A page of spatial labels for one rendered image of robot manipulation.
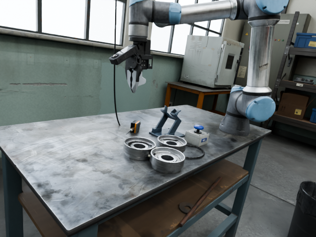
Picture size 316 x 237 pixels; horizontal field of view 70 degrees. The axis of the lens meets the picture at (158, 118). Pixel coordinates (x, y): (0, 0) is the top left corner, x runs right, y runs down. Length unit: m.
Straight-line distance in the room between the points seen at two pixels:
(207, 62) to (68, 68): 1.68
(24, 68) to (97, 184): 1.69
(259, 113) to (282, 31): 3.58
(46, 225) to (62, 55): 1.67
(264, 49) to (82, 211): 0.85
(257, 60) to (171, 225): 0.71
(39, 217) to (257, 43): 1.02
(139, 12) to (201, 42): 2.27
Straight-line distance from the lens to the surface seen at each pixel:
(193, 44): 3.18
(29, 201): 0.99
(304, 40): 4.18
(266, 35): 1.02
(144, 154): 0.71
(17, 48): 2.14
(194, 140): 0.90
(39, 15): 2.25
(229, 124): 1.17
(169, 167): 0.65
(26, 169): 0.68
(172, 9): 0.91
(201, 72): 3.07
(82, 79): 2.39
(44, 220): 0.90
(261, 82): 1.03
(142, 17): 0.90
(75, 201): 0.55
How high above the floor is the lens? 1.13
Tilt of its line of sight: 16 degrees down
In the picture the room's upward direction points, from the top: 8 degrees clockwise
